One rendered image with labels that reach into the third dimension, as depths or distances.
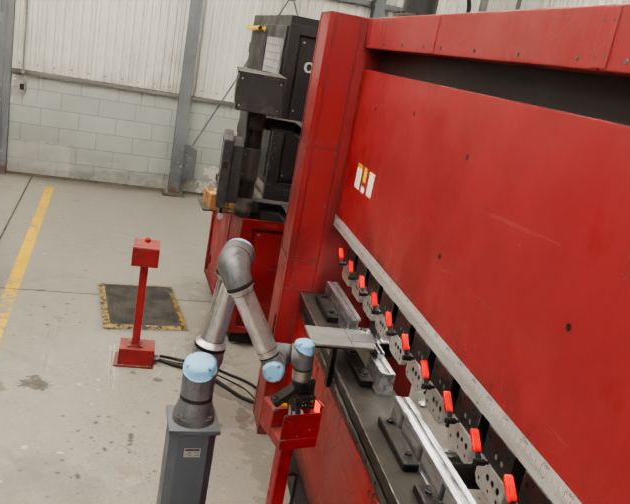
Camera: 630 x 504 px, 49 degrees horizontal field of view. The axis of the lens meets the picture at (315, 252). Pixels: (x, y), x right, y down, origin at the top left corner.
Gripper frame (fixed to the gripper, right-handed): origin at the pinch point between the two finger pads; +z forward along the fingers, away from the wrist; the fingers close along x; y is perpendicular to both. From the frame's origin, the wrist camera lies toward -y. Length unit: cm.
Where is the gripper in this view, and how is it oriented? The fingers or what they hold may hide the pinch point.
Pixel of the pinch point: (291, 426)
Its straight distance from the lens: 272.8
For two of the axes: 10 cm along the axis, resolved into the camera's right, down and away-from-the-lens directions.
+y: 9.0, -0.4, 4.3
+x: -4.2, -3.2, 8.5
